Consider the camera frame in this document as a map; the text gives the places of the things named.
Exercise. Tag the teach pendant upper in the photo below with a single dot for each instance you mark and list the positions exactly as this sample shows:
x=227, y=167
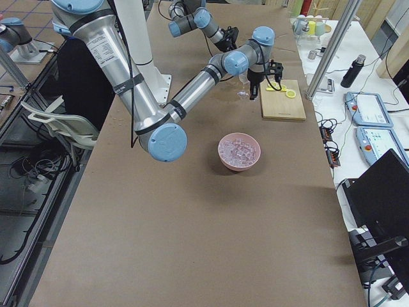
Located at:
x=367, y=109

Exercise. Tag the white tray scale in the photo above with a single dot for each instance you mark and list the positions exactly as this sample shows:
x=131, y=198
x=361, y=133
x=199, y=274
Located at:
x=327, y=86

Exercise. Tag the pink ice bowl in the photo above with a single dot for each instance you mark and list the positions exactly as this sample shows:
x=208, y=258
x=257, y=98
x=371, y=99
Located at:
x=238, y=151

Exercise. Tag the black laptop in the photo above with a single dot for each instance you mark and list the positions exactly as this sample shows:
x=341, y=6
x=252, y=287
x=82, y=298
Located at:
x=378, y=199

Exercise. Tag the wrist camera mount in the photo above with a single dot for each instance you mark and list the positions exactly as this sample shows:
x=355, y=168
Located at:
x=275, y=69

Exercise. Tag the clear wine glass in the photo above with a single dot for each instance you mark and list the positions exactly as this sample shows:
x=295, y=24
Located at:
x=243, y=92

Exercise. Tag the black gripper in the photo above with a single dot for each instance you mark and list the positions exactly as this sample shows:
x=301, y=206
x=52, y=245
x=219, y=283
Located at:
x=228, y=35
x=255, y=77

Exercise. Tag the teach pendant lower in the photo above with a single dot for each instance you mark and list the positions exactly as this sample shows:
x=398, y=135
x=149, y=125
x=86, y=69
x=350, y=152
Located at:
x=376, y=141

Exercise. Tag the black water bottle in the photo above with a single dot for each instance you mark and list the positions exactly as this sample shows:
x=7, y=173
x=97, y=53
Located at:
x=353, y=71

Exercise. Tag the teach pendant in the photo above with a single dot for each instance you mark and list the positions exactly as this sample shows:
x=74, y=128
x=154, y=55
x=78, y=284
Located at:
x=367, y=109
x=376, y=141

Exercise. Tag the aluminium frame post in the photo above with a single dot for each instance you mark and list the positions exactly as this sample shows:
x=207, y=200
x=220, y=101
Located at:
x=336, y=39

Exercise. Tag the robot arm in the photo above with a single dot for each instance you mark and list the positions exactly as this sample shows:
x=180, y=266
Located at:
x=112, y=29
x=187, y=16

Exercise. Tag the yellow plastic knife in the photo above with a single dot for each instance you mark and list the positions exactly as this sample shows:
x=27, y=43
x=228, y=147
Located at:
x=273, y=89

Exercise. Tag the bamboo cutting board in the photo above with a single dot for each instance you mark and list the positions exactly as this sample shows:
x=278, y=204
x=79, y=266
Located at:
x=276, y=105

